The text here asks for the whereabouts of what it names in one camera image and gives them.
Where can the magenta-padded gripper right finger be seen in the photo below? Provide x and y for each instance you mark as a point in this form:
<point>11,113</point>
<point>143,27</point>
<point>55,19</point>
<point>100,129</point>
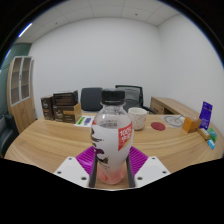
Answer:
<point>151,168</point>

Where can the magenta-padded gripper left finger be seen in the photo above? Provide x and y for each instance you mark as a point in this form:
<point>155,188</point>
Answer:
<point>71,168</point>

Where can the clear black-capped drink bottle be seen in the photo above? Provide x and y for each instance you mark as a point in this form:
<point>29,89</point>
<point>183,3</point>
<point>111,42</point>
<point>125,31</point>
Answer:
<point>111,140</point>

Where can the flat round red coaster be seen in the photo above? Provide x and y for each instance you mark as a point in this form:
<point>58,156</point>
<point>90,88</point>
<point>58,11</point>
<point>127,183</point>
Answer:
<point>158,126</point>

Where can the white cup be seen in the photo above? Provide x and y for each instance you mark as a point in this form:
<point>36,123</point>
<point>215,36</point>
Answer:
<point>137,118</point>

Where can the brown and tan carton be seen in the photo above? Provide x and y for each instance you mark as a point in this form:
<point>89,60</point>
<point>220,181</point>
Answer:
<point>66,114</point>

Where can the orange cardboard box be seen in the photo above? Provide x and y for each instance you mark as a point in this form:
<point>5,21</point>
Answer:
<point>190,125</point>

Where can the small yellowish pack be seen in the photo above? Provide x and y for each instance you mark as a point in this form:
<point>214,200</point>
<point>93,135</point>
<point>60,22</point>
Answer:
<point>203,134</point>

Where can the small light blue pack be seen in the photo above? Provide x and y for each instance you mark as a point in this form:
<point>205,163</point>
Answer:
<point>211,144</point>

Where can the small dark brown box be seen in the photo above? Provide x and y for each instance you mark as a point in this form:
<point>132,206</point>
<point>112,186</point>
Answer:
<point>47,108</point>

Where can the wooden side desk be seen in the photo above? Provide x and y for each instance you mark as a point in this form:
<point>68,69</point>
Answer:
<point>170,105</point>

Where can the green flat pack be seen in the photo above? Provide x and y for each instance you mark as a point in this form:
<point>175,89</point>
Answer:
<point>212,135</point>

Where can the glossy dark box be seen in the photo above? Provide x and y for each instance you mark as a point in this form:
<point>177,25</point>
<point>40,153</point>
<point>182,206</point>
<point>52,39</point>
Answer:
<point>65,98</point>

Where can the black padded visitor chair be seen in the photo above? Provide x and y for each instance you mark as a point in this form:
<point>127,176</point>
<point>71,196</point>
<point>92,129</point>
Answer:
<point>90,99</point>

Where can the black sofa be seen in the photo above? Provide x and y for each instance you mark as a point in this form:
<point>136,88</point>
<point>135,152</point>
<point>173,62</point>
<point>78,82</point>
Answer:
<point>7,133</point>

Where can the black mesh office chair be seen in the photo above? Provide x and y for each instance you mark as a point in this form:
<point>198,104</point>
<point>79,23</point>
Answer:
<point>135,96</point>

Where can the purple standing package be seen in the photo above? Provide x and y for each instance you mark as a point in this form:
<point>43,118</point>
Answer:
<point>206,115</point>

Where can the wooden glass-door shelf cabinet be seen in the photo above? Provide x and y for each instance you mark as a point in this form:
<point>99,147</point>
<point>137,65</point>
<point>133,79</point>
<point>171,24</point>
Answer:
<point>21,100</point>

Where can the long ceiling light panel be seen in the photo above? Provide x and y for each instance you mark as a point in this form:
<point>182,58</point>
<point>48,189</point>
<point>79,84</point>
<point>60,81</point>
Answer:
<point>7,53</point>
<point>25,30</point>

